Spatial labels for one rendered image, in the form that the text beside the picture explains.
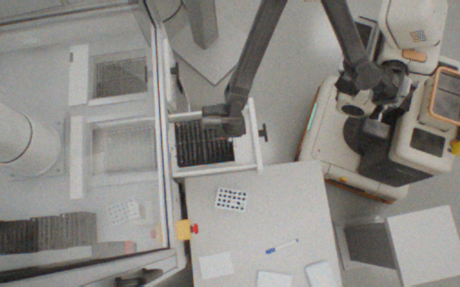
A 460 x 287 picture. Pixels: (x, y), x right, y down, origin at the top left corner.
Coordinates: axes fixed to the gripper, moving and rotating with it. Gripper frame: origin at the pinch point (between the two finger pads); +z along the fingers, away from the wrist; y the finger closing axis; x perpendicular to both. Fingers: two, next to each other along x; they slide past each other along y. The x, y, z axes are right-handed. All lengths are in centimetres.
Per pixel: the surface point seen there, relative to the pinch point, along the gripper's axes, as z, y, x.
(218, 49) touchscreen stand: 97, 12, 89
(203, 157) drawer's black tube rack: 11.9, -9.5, -5.7
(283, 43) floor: 96, 60, 90
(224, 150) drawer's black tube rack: 7.8, -1.4, -4.5
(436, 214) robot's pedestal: 10, 84, -40
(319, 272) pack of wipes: 11, 30, -55
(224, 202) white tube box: 17.4, -2.9, -23.9
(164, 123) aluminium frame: 1.9, -23.0, 6.3
